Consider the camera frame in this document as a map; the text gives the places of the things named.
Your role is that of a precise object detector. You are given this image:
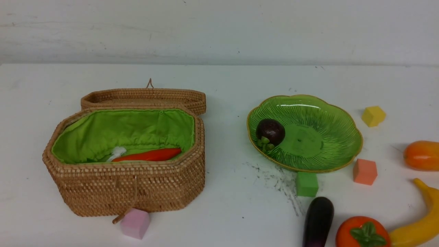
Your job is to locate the orange mango toy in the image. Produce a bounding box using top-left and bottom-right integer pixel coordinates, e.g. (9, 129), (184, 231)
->
(403, 140), (439, 172)

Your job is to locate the pink foam cube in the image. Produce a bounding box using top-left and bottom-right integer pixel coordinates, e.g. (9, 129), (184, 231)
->
(120, 208), (150, 240)

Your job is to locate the orange foam cube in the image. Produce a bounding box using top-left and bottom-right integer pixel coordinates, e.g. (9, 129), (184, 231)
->
(353, 158), (378, 186)

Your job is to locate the white liner drawstring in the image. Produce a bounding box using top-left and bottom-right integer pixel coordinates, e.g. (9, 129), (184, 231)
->
(106, 146), (127, 162)

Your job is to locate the dark purple mangosteen toy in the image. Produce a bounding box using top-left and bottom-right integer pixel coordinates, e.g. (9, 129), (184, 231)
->
(256, 118), (285, 152)

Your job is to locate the yellow banana toy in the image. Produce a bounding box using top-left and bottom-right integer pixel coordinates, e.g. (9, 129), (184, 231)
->
(389, 178), (439, 247)

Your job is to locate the orange tomato toy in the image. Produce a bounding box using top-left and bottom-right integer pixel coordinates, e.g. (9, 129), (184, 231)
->
(335, 216), (391, 247)

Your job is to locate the yellow foam cube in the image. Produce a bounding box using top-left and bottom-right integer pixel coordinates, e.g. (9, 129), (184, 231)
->
(361, 105), (386, 128)

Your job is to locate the green fabric basket liner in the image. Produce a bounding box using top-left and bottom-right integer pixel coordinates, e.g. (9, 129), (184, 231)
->
(51, 108), (195, 164)

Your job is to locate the green glass leaf plate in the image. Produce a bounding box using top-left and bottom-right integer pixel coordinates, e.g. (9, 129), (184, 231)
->
(246, 94), (363, 173)

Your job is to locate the green foam cube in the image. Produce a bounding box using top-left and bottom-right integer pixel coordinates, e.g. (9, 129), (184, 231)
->
(295, 172), (319, 197)

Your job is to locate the purple eggplant toy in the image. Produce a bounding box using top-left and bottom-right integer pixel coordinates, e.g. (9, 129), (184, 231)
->
(302, 197), (334, 247)

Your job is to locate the wooden basket toggle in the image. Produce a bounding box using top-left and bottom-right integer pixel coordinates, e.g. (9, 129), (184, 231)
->
(112, 213), (126, 224)

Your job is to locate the woven rattan basket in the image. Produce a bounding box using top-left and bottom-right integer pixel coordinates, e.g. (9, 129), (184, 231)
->
(43, 106), (205, 217)

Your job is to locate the red chili pepper toy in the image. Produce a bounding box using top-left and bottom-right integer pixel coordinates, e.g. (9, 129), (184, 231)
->
(111, 148), (182, 162)

